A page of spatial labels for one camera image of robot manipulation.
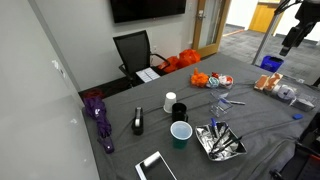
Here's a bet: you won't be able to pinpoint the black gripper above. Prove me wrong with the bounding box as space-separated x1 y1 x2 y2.
279 22 312 57

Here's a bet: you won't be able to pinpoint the silver marker with blue cap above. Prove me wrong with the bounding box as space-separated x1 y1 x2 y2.
219 97 247 106

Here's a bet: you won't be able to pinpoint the blue capped marker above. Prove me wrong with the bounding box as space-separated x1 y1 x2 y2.
210 117 221 140

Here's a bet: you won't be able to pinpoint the black marker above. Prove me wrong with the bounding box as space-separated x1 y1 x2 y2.
213 124 231 150
209 135 243 156

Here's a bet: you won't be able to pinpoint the black cup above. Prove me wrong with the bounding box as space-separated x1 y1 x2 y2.
171 102 190 123

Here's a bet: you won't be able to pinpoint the white paper cup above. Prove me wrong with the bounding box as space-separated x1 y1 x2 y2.
163 91 178 114

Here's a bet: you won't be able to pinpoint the teal plastic cup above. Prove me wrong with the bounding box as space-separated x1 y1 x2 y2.
169 120 194 150

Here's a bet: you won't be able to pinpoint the blue recycling bin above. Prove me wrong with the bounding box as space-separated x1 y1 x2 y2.
259 55 285 73

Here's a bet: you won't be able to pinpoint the grey metal pole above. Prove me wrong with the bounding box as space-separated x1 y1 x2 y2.
251 0 286 66

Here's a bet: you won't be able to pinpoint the clear plastic container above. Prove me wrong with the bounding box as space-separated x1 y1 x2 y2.
266 74 318 113

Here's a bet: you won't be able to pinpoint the white rectangular box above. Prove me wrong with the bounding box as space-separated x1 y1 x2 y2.
291 96 316 112

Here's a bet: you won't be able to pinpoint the red and white tape roll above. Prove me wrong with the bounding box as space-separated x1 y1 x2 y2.
218 74 235 90

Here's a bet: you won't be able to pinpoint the grey tablecloth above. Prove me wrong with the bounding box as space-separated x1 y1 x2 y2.
81 53 320 180

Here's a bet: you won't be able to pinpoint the wooden door with glass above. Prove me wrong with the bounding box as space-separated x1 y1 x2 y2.
191 0 232 58

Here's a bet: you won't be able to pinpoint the orange crumpled object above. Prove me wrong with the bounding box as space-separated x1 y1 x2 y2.
190 67 210 89

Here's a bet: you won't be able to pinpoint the orange plastic bag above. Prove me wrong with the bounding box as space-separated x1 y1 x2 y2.
158 55 181 74
178 48 202 69

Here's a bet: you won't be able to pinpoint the silver foil tray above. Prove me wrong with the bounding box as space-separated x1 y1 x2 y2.
194 121 248 162

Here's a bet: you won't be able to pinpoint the white paper sheets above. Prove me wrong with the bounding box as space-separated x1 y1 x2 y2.
135 67 161 84

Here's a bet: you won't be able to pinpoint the black mesh office chair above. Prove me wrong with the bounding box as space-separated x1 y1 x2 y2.
112 29 171 88

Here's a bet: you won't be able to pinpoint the dark red object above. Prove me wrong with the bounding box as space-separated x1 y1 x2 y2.
82 87 105 100

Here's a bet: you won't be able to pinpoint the purple folded umbrella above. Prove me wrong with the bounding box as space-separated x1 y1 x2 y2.
82 96 115 155

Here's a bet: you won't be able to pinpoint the black wall monitor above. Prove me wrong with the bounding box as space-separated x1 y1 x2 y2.
109 0 188 24

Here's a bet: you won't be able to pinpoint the tablet with white frame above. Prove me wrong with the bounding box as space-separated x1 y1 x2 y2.
134 150 178 180

